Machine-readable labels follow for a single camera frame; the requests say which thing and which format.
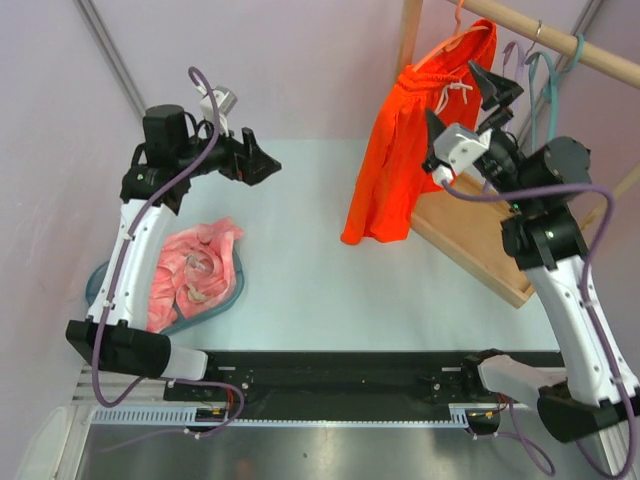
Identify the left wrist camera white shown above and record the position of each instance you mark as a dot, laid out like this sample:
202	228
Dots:
225	100

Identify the aluminium frame rail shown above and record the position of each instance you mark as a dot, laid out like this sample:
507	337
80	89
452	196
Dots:
112	385

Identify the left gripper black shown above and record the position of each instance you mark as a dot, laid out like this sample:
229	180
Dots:
245	162

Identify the wooden clothes rack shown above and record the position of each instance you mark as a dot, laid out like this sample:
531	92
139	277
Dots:
469	233

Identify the orange shorts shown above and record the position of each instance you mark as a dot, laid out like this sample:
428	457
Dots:
391	177

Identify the orange plastic hanger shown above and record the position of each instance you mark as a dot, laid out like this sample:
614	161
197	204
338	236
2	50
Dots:
451	42

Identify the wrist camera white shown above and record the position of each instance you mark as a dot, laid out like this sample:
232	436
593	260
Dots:
468	147
225	100

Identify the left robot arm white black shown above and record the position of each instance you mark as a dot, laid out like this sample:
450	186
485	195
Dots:
113	336

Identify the teal plastic basket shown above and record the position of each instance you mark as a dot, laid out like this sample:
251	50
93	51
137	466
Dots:
181	322

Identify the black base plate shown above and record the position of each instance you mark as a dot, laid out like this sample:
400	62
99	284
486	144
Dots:
342	386

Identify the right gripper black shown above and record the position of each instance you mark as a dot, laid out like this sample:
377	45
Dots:
495	90

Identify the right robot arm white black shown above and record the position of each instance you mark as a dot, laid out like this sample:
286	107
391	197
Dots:
598	390

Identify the white slotted cable duct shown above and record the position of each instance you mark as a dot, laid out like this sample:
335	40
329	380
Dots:
194	417

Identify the pink garment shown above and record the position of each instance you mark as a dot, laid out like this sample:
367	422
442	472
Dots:
195	273

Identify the purple plastic hanger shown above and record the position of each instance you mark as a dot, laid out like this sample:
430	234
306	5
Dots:
514	47

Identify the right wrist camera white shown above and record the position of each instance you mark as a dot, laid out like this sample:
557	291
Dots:
468	147

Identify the teal plastic hanger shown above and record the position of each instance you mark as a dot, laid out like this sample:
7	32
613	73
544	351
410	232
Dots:
549	93

